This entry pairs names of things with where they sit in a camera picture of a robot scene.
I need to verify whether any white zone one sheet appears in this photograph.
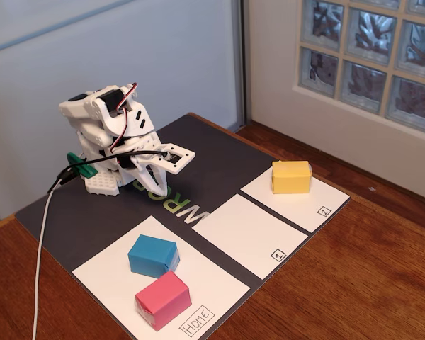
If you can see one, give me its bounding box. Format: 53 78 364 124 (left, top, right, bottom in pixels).
191 193 309 281

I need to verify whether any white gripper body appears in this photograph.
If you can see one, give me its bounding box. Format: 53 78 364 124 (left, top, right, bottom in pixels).
108 133 166 185

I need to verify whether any white zone two sheet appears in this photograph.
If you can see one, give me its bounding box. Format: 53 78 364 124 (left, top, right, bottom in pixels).
240 166 351 234

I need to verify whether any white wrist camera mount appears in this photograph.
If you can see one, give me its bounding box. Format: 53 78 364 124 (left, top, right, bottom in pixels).
152 142 196 175

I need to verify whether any blue box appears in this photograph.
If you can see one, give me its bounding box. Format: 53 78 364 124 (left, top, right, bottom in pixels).
127 234 181 279

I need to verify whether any green clamp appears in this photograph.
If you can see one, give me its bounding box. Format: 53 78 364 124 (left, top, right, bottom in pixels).
66 152 99 179

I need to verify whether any white cable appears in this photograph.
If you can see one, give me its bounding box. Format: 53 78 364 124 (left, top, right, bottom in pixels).
31 178 63 340

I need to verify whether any pink box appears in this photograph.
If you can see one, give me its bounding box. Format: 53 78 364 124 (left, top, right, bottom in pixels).
134 270 193 332

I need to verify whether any red white black servo wire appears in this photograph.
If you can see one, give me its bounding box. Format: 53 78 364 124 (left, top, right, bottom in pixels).
106 83 139 154

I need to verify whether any glass block window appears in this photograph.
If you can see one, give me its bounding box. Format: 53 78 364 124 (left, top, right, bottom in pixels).
292 0 425 138

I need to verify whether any white fixed gripper finger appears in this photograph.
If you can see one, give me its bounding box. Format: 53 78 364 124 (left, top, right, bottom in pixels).
131 158 169 198

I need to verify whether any white home zone sheet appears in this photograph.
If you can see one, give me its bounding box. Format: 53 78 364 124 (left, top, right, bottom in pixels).
72 215 251 340

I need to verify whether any black cable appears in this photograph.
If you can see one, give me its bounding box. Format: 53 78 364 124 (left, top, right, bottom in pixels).
47 150 168 194

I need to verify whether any dark grey mat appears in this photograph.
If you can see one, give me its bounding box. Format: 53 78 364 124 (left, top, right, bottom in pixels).
14 113 351 340

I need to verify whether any yellow box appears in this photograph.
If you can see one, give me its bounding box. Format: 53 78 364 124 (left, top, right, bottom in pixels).
271 160 312 195

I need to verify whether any grey metal door frame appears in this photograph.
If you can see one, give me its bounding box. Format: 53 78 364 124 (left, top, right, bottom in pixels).
231 0 253 131

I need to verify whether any white moving gripper finger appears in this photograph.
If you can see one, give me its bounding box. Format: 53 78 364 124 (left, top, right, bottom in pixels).
147 166 171 188

